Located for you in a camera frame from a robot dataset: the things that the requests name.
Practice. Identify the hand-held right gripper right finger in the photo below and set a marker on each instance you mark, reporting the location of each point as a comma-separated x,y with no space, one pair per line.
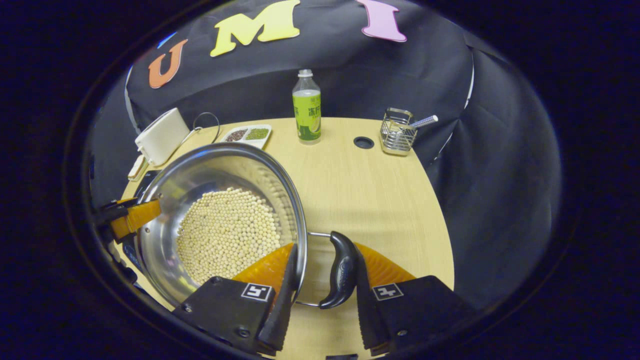
367,315

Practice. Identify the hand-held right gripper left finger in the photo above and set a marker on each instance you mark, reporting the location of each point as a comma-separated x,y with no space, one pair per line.
282,310

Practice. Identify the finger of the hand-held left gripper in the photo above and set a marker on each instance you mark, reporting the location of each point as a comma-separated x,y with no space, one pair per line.
112,211
137,217

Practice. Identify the stainless steel pot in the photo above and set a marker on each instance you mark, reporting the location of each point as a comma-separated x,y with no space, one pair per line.
220,170

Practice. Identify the white rectangular plate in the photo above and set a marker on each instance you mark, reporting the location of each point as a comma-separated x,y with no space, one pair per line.
137,169

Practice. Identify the white toaster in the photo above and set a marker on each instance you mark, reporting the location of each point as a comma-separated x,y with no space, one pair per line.
162,137

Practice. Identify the pile of soybeans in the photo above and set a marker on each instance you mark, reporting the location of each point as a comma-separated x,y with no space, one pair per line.
225,235

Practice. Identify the pile of dark red beans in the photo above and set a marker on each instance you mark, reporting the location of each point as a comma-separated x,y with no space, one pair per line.
236,135

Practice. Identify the white divided dish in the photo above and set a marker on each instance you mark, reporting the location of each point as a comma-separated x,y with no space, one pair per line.
247,144

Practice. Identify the pile of green beans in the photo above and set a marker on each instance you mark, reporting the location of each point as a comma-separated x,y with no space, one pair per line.
257,134

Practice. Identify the black table grommet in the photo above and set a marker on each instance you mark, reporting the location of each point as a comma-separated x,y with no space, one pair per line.
364,142

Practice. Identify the clear bottle with green label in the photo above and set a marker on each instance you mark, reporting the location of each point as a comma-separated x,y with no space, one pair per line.
306,115

